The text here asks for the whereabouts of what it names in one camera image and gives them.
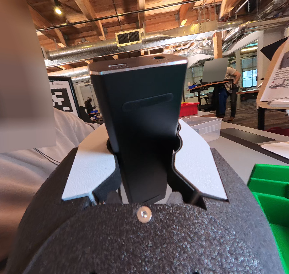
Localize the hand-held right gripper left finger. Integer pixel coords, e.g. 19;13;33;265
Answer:
61;123;122;202

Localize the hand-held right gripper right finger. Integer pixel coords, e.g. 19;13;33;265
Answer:
167;120;228;210

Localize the clear plastic bin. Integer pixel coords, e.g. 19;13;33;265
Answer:
180;116;223;143

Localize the black usb hub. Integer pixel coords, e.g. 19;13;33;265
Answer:
88;54;188;205

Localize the green plastic bin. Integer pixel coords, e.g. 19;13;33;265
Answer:
247;164;289;274

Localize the red plastic bin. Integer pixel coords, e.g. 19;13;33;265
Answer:
179;102;200;118

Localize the person's beige hoodie torso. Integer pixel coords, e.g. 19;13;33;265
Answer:
0;108;101;264

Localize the black framed marker sign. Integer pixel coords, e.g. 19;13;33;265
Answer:
48;76;81;119

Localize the wooden top desk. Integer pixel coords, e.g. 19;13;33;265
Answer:
236;89;260;102
187;80;231;112

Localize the document stand with instruction sheet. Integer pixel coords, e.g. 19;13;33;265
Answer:
257;37;289;159

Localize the plywood office chair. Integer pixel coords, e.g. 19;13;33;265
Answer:
260;37;289;61

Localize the thin black cord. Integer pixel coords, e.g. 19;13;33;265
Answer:
33;148;59;166

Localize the silver air duct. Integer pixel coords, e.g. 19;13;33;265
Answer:
44;21;226;63

